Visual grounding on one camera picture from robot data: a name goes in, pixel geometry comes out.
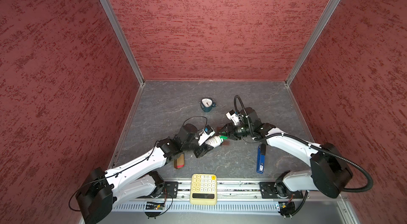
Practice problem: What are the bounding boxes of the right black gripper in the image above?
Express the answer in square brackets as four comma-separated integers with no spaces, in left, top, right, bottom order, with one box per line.
[217,122,253,140]

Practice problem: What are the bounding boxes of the green cap white pill bottle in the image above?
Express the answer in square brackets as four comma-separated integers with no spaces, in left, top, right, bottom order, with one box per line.
[204,136,228,148]

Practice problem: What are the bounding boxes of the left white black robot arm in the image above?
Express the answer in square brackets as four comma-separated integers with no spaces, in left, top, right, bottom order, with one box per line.
[73,123,224,224]

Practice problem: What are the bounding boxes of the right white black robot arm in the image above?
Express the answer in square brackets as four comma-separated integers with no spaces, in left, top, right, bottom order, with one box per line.
[218,107,353,198]

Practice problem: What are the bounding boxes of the plaid glasses case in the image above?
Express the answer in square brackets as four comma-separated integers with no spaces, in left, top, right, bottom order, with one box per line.
[173,153,185,169]

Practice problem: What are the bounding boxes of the yellow calculator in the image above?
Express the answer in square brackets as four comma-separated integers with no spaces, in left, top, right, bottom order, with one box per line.
[190,174,217,206]

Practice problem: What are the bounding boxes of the teal kitchen scale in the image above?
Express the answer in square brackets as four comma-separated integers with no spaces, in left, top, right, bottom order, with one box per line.
[200,97,216,113]

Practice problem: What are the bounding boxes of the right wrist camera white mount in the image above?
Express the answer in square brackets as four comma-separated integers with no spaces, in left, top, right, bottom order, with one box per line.
[226,110,241,126]

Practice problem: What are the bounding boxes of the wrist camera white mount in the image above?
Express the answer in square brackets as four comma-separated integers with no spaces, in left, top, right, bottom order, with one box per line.
[226,110,241,126]
[198,125,215,146]

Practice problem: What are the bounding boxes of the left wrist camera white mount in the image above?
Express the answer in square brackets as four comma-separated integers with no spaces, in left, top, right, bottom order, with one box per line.
[198,125,215,146]

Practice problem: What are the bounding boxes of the black corrugated cable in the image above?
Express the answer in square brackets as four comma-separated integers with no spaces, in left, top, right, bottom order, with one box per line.
[233,95,374,193]

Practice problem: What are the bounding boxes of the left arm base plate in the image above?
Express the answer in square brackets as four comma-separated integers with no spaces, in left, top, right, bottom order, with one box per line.
[140,181,179,199]

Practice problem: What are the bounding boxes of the white slotted cable duct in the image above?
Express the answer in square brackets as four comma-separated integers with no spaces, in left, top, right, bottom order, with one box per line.
[112,201,280,214]

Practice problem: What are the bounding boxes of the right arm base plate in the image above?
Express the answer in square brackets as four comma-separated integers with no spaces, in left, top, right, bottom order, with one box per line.
[259,182,304,200]

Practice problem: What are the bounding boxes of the aluminium front rail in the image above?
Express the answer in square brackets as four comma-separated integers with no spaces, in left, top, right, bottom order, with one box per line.
[90,178,347,202]

